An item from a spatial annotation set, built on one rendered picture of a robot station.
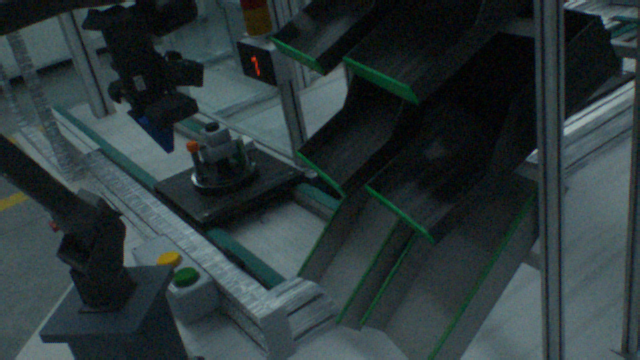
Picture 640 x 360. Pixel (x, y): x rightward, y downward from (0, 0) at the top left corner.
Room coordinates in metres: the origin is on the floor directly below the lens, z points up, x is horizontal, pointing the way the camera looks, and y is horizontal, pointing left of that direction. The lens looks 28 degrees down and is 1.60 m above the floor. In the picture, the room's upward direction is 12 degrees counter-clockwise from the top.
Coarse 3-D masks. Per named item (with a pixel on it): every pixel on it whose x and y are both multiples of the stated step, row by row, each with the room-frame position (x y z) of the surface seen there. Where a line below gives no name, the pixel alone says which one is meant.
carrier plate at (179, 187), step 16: (256, 160) 1.31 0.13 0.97; (272, 160) 1.30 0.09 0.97; (176, 176) 1.31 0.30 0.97; (272, 176) 1.22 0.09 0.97; (288, 176) 1.21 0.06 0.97; (304, 176) 1.21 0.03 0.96; (160, 192) 1.26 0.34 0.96; (176, 192) 1.24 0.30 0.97; (192, 192) 1.22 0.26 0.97; (240, 192) 1.18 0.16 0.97; (256, 192) 1.17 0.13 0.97; (272, 192) 1.17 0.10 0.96; (176, 208) 1.20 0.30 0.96; (192, 208) 1.16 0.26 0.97; (208, 208) 1.14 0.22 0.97; (224, 208) 1.13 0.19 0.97; (240, 208) 1.13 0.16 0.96; (208, 224) 1.10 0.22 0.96
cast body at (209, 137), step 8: (208, 128) 1.24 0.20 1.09; (216, 128) 1.25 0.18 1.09; (224, 128) 1.25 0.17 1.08; (208, 136) 1.23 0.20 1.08; (216, 136) 1.24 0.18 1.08; (224, 136) 1.24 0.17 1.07; (208, 144) 1.24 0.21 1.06; (216, 144) 1.23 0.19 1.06; (224, 144) 1.24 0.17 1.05; (232, 144) 1.25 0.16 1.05; (200, 152) 1.26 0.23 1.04; (208, 152) 1.22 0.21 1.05; (216, 152) 1.23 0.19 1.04; (224, 152) 1.24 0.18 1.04; (232, 152) 1.25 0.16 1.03; (208, 160) 1.23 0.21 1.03; (216, 160) 1.23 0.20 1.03
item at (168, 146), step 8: (144, 120) 0.86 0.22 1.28; (144, 128) 0.87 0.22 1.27; (152, 128) 0.86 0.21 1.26; (168, 128) 0.88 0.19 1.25; (152, 136) 0.87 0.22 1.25; (160, 136) 0.87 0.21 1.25; (168, 136) 0.88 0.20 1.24; (160, 144) 0.88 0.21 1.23; (168, 144) 0.88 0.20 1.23; (168, 152) 0.89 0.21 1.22
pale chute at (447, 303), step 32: (512, 192) 0.68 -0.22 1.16; (480, 224) 0.68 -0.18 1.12; (512, 224) 0.61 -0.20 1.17; (416, 256) 0.70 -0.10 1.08; (448, 256) 0.69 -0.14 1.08; (480, 256) 0.65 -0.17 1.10; (512, 256) 0.60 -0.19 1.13; (384, 288) 0.68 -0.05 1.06; (416, 288) 0.69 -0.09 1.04; (448, 288) 0.65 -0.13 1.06; (480, 288) 0.59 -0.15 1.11; (384, 320) 0.68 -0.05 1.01; (416, 320) 0.65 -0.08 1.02; (448, 320) 0.62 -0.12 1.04; (480, 320) 0.58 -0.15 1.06; (416, 352) 0.62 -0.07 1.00; (448, 352) 0.57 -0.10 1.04
